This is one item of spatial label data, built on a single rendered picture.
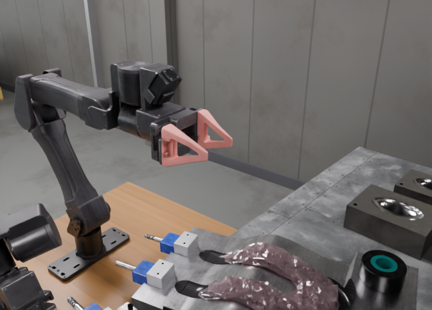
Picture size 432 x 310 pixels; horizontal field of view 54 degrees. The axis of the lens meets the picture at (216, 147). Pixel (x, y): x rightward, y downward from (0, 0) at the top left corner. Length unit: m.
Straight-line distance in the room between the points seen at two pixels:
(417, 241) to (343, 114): 1.56
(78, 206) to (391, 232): 0.75
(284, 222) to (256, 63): 1.74
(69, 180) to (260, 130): 2.06
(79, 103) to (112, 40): 2.90
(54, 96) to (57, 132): 0.12
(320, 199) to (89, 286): 0.69
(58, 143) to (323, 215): 0.72
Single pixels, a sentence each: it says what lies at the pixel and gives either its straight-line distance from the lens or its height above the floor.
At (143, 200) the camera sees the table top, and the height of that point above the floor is 0.80.
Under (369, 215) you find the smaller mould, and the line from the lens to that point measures 1.14.
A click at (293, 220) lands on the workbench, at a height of 0.80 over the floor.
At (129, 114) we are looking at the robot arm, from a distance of 0.74.
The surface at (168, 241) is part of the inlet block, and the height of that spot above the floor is 0.87.
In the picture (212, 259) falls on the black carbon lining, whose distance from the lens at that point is 0.97.
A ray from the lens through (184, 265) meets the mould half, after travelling 0.95.
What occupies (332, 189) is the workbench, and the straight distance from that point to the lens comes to 1.36.
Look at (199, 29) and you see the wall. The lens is 3.02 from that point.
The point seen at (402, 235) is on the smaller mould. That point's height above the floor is 0.85.
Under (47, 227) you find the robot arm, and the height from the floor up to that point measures 1.10.
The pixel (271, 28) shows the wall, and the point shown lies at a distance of 2.69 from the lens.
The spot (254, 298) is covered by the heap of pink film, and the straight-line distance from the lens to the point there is 0.81.
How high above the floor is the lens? 1.47
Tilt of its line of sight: 25 degrees down
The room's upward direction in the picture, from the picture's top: straight up
